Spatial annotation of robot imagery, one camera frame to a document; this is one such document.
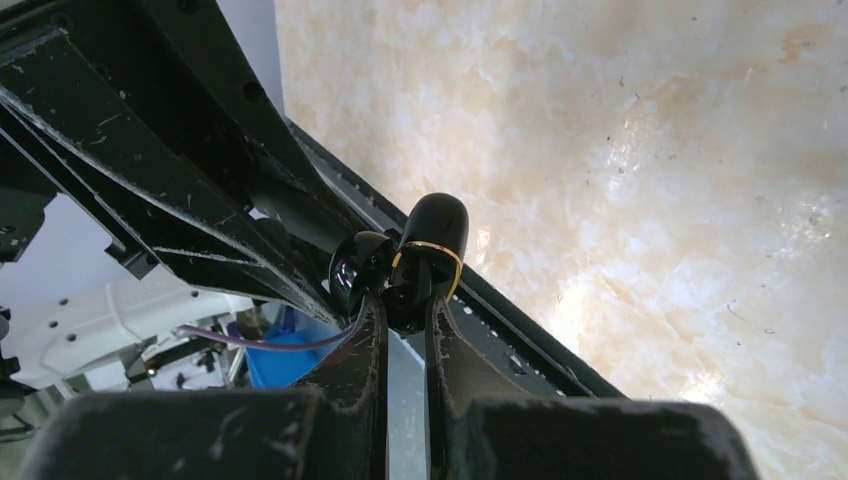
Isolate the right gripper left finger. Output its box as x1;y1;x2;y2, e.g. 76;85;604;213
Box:
19;294;388;479

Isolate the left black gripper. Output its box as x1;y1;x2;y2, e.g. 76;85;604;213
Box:
1;1;364;325

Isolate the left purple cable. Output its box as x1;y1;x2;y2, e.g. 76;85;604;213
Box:
177;311;366;354

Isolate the black earbud charging case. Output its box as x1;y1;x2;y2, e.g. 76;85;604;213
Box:
328;192;469;335

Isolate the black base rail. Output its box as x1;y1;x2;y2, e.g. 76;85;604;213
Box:
413;267;623;479

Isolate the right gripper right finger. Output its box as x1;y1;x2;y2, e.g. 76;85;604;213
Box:
424;295;759;479

